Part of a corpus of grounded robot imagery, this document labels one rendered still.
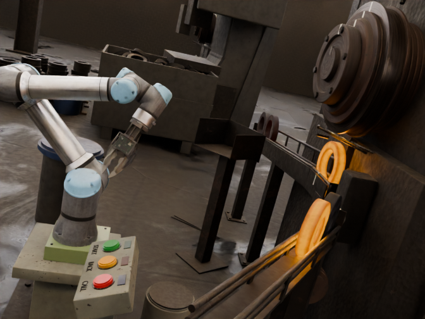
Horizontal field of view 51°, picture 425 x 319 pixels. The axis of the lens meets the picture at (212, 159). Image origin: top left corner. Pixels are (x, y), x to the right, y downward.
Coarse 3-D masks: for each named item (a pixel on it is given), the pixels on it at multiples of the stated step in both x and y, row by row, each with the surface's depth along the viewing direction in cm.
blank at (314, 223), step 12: (312, 204) 110; (324, 204) 110; (312, 216) 108; (324, 216) 113; (300, 228) 108; (312, 228) 107; (324, 228) 120; (300, 240) 108; (312, 240) 109; (300, 252) 110
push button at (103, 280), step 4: (100, 276) 93; (104, 276) 92; (108, 276) 92; (96, 280) 91; (100, 280) 91; (104, 280) 91; (108, 280) 91; (112, 280) 92; (96, 284) 90; (100, 284) 90; (104, 284) 90; (108, 284) 90
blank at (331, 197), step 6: (330, 192) 126; (330, 198) 124; (336, 198) 124; (336, 204) 125; (330, 210) 121; (336, 210) 129; (330, 216) 122; (336, 216) 133; (330, 222) 131; (330, 228) 130; (324, 234) 124
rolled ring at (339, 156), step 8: (328, 144) 173; (336, 144) 167; (328, 152) 175; (336, 152) 164; (344, 152) 164; (320, 160) 177; (336, 160) 163; (344, 160) 163; (320, 168) 177; (336, 168) 162; (344, 168) 163; (336, 176) 163
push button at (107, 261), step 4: (104, 256) 100; (108, 256) 100; (112, 256) 100; (100, 260) 99; (104, 260) 99; (108, 260) 98; (112, 260) 98; (100, 264) 98; (104, 264) 97; (108, 264) 97; (112, 264) 98
